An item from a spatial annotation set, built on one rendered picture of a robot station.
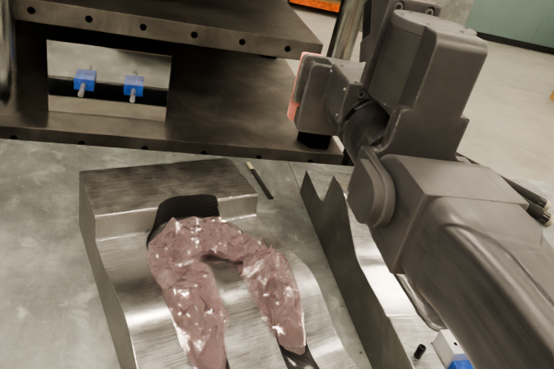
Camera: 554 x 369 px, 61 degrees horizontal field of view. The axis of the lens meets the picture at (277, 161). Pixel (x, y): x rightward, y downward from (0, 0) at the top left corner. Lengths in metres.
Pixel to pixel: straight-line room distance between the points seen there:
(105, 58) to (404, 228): 0.98
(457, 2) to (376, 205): 1.17
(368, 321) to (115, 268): 0.37
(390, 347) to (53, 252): 0.52
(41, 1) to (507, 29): 7.70
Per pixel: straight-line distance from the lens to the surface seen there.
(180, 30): 1.16
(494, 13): 8.22
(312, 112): 0.44
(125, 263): 0.69
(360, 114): 0.38
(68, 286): 0.77
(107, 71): 1.19
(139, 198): 0.74
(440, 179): 0.28
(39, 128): 1.18
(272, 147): 1.21
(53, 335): 0.71
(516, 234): 0.27
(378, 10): 0.38
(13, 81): 1.21
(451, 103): 0.32
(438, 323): 0.73
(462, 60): 0.32
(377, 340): 0.72
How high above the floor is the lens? 1.35
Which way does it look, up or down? 29 degrees down
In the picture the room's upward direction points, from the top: 14 degrees clockwise
